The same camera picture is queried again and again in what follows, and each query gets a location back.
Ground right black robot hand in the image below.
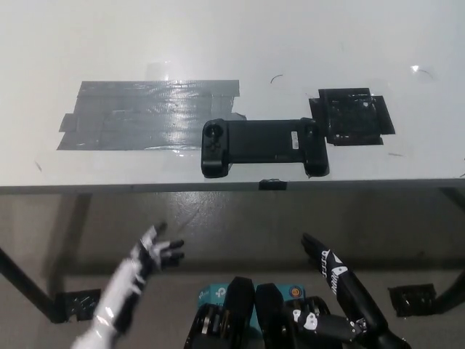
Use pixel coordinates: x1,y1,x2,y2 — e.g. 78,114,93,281
290,232,393,345

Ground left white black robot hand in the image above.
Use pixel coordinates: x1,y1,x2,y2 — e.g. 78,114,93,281
94,222,185,331

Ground black game controller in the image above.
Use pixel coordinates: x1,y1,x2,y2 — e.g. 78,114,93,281
201,116,331,179

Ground black robot torso blocks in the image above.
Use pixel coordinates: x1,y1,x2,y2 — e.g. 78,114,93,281
183,276,342,349

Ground teal cardboard box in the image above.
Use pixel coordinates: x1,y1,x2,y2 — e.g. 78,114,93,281
197,283,304,334

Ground black table leg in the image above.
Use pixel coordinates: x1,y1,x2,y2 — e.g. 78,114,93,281
434,250,465,316
0,246,62,324

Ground black tape square patch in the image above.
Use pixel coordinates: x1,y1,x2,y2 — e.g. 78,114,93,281
307,87,396,147

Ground grey duct tape patch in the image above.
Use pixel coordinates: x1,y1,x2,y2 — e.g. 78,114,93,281
56,79,248,152

